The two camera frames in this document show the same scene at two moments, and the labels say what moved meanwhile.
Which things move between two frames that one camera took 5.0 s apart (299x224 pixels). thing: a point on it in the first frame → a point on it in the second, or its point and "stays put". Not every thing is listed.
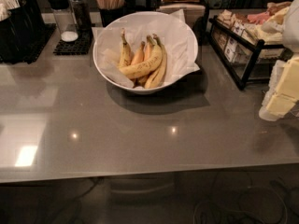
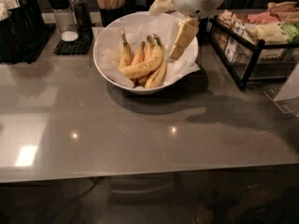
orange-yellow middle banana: [139, 56] stays put
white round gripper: [291, 25] → [191, 0]
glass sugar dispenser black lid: [59, 1] stays put
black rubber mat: [79, 47] stays put
